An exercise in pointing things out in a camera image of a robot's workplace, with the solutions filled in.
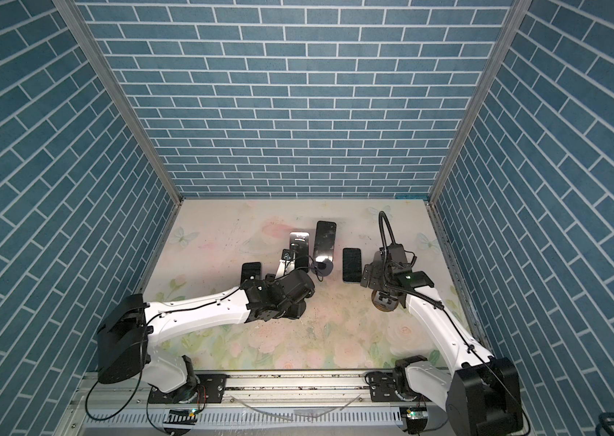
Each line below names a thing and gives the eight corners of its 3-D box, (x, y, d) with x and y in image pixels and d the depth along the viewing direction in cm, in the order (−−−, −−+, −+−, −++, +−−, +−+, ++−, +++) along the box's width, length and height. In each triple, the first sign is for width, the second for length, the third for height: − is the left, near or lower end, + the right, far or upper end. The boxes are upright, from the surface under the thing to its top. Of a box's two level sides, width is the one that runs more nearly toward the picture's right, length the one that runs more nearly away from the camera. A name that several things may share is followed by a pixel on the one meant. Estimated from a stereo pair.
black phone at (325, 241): (313, 266, 101) (312, 244, 90) (317, 243, 108) (317, 220, 97) (331, 269, 100) (333, 246, 89) (335, 246, 107) (337, 222, 96)
